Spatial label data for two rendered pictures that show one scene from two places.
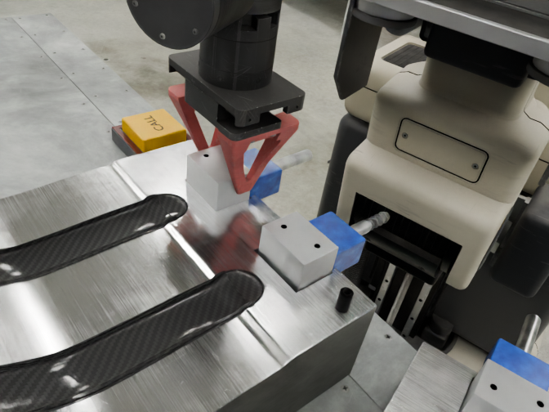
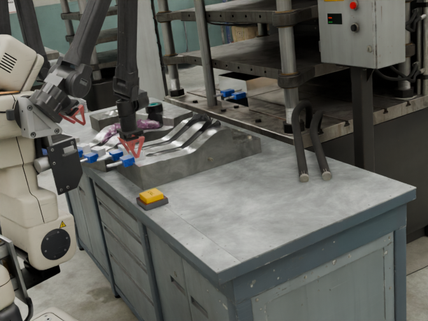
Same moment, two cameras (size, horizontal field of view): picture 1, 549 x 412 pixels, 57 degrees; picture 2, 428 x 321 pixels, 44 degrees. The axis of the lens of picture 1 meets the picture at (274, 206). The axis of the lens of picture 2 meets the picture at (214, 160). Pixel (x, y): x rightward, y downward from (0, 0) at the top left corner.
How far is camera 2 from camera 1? 2.18 m
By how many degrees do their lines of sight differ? 120
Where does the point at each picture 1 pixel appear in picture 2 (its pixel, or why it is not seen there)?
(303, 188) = not seen: outside the picture
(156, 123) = (149, 193)
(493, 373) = (99, 149)
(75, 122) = (183, 207)
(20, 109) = (207, 207)
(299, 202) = not seen: outside the picture
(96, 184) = (166, 156)
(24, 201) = (182, 153)
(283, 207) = not seen: outside the picture
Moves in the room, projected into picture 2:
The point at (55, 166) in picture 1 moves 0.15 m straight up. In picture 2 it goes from (188, 193) to (181, 151)
